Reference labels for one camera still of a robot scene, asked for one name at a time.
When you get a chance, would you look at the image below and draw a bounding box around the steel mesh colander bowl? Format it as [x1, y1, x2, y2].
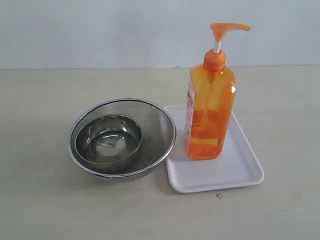
[67, 98, 177, 182]

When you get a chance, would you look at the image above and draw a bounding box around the small stainless steel bowl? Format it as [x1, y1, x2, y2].
[75, 114, 143, 168]

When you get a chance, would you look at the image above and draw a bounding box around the white foam tray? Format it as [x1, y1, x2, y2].
[165, 104, 265, 193]

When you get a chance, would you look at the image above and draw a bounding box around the orange pump soap bottle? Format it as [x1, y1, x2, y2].
[184, 23, 251, 160]

